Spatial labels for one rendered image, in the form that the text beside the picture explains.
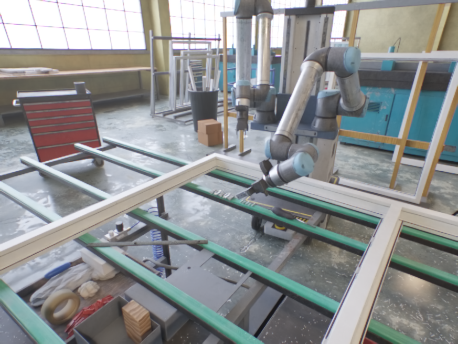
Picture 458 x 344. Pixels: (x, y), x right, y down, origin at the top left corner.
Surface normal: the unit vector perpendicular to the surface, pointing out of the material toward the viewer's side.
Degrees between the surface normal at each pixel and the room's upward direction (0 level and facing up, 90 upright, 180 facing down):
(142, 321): 90
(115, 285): 0
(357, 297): 0
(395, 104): 90
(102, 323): 90
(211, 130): 90
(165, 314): 0
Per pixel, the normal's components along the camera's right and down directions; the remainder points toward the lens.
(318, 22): -0.43, 0.37
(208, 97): 0.38, 0.45
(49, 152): 0.56, 0.35
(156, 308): 0.01, -0.91
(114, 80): 0.82, 0.25
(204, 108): 0.11, 0.48
